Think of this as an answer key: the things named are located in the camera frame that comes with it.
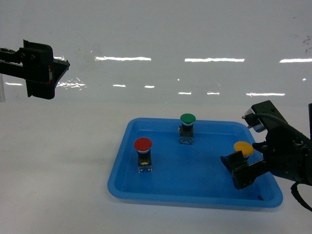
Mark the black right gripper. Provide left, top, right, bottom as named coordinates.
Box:
left=220, top=127, right=312, bottom=190

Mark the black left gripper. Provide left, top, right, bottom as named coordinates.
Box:
left=20, top=40, right=70, bottom=99

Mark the yellow mushroom push button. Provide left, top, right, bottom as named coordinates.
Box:
left=234, top=141, right=254, bottom=161

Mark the red mushroom push button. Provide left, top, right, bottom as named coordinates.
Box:
left=134, top=137, right=153, bottom=173

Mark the green mushroom push button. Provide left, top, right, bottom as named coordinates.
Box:
left=179, top=113, right=196, bottom=144

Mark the blue plastic tray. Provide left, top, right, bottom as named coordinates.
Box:
left=108, top=118, right=283, bottom=208

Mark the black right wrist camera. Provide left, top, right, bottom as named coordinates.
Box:
left=242, top=100, right=287, bottom=133

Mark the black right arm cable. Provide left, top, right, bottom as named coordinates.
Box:
left=290, top=181, right=312, bottom=212

